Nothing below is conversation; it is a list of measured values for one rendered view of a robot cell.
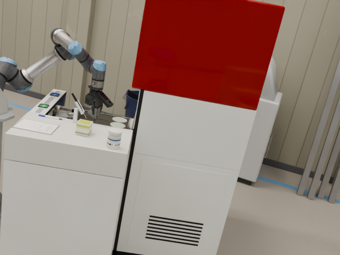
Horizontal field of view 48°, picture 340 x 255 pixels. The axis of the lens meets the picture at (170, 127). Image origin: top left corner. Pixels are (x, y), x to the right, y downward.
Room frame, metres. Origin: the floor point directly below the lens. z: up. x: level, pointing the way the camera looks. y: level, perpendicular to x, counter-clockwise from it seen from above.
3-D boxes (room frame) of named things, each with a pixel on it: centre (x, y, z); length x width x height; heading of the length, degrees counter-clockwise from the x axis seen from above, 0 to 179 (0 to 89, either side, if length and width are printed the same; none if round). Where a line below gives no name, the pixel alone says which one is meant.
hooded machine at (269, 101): (4.05, -0.76, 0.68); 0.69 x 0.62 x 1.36; 78
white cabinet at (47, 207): (2.27, 0.54, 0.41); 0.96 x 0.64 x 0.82; 5
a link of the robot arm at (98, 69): (2.21, 0.47, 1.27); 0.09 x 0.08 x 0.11; 42
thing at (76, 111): (2.10, 0.54, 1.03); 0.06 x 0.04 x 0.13; 95
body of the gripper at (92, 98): (2.21, 0.48, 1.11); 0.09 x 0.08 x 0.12; 65
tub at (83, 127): (1.96, 0.46, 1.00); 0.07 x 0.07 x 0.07; 89
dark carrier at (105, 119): (2.36, 0.45, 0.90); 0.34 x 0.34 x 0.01; 5
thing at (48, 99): (2.39, 0.81, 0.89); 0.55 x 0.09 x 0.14; 5
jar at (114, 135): (1.87, 0.28, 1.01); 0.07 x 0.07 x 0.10
